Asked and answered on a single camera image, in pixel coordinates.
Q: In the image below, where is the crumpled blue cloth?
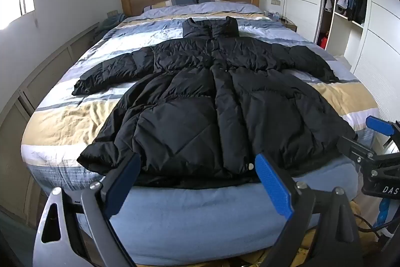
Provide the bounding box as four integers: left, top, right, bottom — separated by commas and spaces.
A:
91, 12, 126, 40

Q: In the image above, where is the black puffer coat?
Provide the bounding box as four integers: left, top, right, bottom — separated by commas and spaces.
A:
72, 17, 358, 189

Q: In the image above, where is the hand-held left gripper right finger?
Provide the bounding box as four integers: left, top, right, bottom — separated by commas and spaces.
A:
254, 153, 365, 267

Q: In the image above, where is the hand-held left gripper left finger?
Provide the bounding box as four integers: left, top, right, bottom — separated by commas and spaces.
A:
33, 153, 143, 267

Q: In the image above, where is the wooden nightstand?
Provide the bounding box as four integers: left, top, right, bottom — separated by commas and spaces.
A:
279, 17, 298, 34

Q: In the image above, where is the low beige wall cabinet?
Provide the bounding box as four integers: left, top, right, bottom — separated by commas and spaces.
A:
0, 21, 101, 224

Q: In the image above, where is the blue bed sheet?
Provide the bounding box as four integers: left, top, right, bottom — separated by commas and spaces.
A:
75, 157, 360, 266

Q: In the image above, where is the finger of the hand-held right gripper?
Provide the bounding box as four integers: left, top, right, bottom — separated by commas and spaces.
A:
365, 116, 400, 142
337, 135, 380, 165

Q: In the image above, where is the black cable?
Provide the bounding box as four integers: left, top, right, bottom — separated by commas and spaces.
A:
354, 212, 393, 238

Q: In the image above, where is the yellow patterned cloth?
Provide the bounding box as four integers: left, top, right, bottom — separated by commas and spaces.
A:
356, 198, 400, 267

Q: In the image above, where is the bed with striped duvet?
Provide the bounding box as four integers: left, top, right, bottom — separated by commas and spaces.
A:
21, 1, 379, 189

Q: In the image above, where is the red canister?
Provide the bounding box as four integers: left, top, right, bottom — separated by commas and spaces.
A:
317, 32, 329, 50

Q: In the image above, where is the striped pillow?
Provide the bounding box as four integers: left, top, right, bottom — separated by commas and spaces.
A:
143, 0, 201, 10

